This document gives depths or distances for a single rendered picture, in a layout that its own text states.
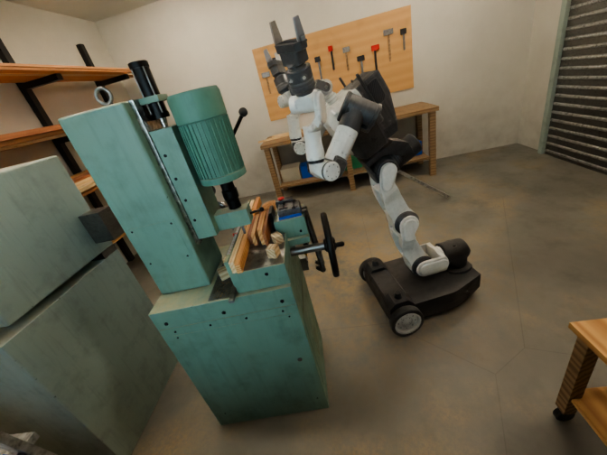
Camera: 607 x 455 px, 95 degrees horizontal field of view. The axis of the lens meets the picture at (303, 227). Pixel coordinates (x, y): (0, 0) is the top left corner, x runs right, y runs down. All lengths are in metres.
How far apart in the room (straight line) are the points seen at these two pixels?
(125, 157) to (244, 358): 0.92
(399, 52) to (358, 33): 0.58
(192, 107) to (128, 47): 3.99
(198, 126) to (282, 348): 0.92
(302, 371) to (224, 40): 3.99
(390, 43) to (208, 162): 3.59
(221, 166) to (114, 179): 0.36
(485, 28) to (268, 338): 4.35
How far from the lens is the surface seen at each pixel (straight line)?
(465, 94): 4.68
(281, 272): 1.04
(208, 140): 1.02
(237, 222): 1.15
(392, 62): 4.33
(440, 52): 4.52
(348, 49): 4.23
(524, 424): 1.71
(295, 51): 1.02
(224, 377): 1.48
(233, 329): 1.23
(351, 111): 1.19
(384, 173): 1.49
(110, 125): 1.10
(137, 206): 1.16
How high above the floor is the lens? 1.45
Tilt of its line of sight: 27 degrees down
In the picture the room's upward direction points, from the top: 14 degrees counter-clockwise
